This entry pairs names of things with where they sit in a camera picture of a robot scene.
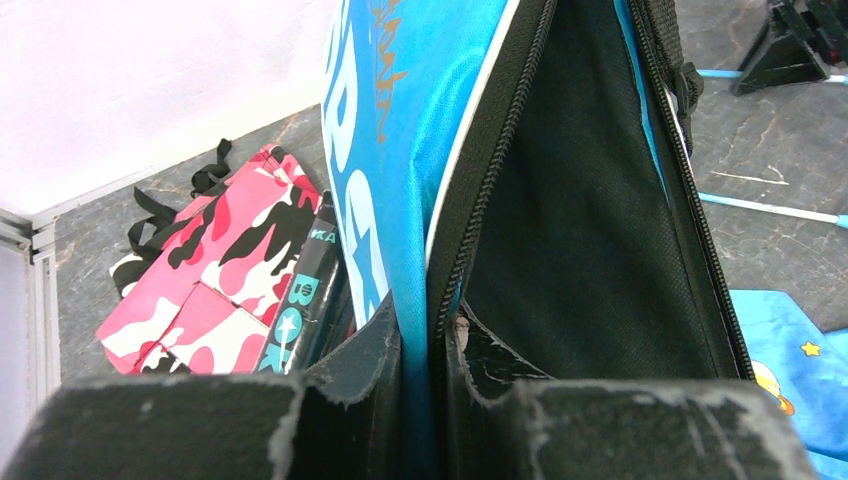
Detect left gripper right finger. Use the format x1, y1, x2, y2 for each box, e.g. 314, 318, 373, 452
444, 311, 816, 479

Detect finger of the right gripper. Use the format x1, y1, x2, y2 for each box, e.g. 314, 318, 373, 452
730, 1, 829, 96

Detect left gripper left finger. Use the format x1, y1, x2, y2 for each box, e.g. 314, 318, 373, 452
4, 297, 401, 479

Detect blue badminton racket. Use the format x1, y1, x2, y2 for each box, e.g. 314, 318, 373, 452
698, 192, 847, 229
697, 69, 847, 86

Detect black shuttlecock tube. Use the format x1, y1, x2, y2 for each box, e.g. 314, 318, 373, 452
256, 191, 349, 374

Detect blue sport racket bag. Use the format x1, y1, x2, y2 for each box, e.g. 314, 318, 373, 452
321, 1, 753, 479

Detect pink camouflage shorts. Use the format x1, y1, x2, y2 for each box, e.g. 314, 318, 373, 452
96, 140, 321, 375

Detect blue astronaut print cloth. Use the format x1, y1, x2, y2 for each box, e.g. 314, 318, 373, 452
730, 290, 847, 479

